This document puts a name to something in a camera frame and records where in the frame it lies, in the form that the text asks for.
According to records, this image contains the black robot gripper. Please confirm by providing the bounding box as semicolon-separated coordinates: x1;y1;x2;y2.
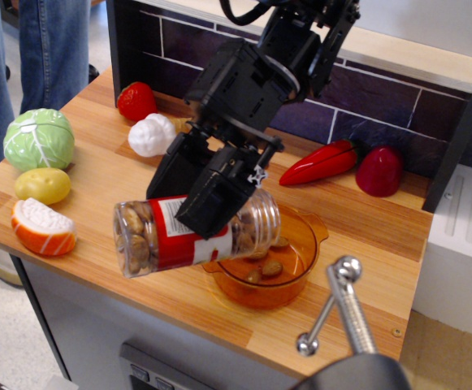
146;38;300;239

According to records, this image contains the clear almond jar red label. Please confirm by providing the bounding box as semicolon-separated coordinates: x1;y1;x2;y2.
113;189;281;278

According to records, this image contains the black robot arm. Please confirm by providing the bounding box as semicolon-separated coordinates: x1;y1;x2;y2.
146;1;360;239

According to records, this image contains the orange transparent plastic pot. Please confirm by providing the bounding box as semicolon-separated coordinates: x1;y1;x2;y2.
203;206;328;310

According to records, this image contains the white toy ice cream cone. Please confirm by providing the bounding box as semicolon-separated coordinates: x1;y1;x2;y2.
128;114;191;158

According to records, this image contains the red toy strawberry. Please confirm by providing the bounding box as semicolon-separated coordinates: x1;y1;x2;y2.
117;81;158;121

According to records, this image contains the red toy chili pepper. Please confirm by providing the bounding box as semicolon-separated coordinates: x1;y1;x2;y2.
279;140;361;186

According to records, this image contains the yellow toy potato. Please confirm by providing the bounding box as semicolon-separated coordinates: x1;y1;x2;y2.
14;167;71;205

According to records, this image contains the orange salmon sushi toy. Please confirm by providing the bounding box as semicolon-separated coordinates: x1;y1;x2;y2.
11;197;76;256

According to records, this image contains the green toy cabbage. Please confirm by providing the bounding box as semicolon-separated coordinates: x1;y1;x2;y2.
3;108;75;171

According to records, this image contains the dark red toy half pepper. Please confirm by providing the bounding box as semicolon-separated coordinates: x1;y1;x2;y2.
356;145;404;197

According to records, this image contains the person in blue jeans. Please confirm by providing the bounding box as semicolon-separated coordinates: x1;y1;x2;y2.
0;1;91;162

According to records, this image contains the grey control panel with buttons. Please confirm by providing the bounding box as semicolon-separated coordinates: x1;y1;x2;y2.
119;343;210;390

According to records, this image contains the white ribbed sink drainer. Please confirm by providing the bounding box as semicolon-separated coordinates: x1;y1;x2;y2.
413;165;472;334

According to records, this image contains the dark grey vertical post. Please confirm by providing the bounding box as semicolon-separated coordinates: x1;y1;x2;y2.
422;94;472;213

